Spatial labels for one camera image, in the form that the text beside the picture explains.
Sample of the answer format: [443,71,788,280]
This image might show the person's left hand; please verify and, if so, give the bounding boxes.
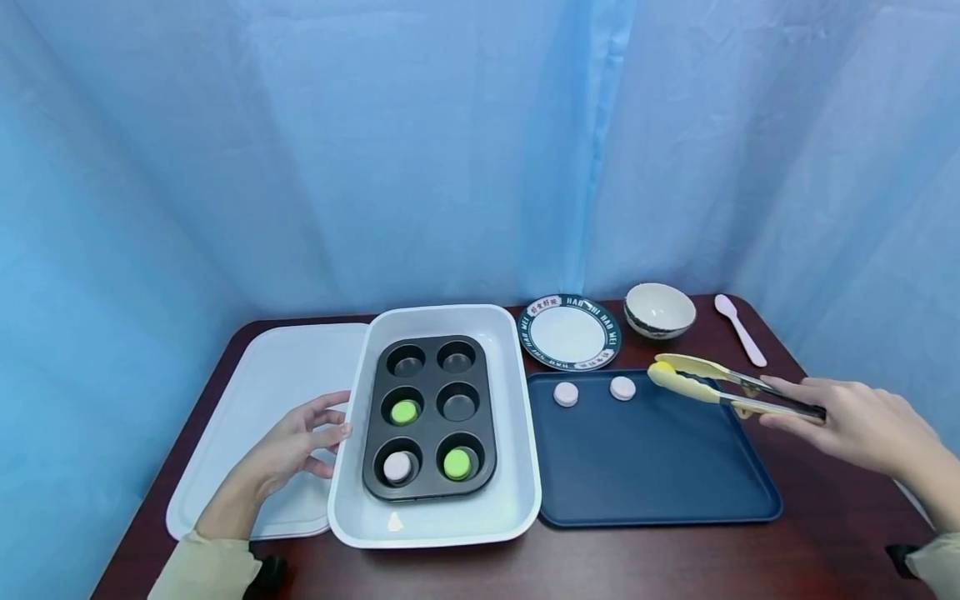
[222,390,353,511]

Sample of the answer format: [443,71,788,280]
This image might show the white plate with green rim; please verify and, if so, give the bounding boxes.
[517,294,623,372]

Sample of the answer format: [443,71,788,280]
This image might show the pale pink plastic spoon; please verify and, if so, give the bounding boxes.
[713,293,768,368]

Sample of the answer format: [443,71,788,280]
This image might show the person's left forearm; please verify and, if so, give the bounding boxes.
[147,492,265,600]

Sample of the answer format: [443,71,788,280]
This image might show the person's right forearm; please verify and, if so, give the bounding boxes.
[898,462,960,600]

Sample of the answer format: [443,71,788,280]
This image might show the metal tongs with yellow tips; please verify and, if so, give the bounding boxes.
[647,353,828,424]

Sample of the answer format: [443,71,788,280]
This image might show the dark blue rectangular tray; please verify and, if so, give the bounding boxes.
[526,369,784,528]

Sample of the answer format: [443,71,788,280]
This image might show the black six-cup muffin tin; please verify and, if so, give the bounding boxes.
[362,335,498,503]

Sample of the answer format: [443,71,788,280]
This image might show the white bowl with dark pattern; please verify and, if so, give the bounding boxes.
[623,282,698,341]

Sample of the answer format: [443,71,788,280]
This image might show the person's right hand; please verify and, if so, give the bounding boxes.
[735,375,935,501]

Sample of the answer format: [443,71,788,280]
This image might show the white flat tray lid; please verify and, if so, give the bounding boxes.
[165,322,370,541]

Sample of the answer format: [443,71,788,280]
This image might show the white deep rectangular tray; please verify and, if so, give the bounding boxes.
[327,304,543,549]

